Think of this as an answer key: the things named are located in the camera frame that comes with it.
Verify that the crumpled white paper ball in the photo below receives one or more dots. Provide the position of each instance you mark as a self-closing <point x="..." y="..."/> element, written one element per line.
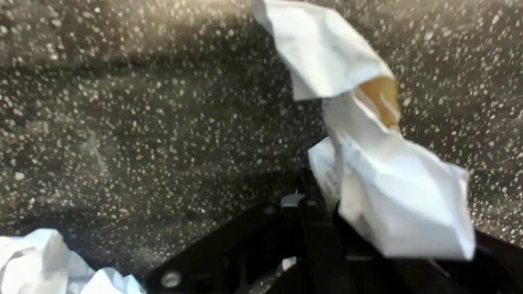
<point x="42" y="262"/>

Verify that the large white paper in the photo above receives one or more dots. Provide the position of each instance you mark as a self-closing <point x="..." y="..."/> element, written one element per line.
<point x="402" y="202"/>

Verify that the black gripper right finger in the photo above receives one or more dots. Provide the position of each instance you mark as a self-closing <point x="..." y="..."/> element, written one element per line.
<point x="498" y="267"/>

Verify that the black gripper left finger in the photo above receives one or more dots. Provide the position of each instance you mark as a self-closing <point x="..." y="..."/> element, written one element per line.
<point x="250" y="251"/>

